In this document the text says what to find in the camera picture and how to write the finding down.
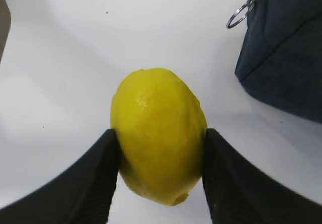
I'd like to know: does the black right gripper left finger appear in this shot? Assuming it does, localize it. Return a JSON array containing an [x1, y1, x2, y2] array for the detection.
[[1, 129, 119, 223]]

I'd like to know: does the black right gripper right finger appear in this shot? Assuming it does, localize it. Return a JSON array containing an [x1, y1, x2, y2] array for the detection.
[[202, 128, 321, 224]]

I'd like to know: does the yellow lemon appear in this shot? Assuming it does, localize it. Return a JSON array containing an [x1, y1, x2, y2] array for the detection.
[[111, 68, 207, 206]]

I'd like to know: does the navy blue lunch bag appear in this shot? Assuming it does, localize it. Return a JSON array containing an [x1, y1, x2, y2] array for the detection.
[[235, 0, 321, 122]]

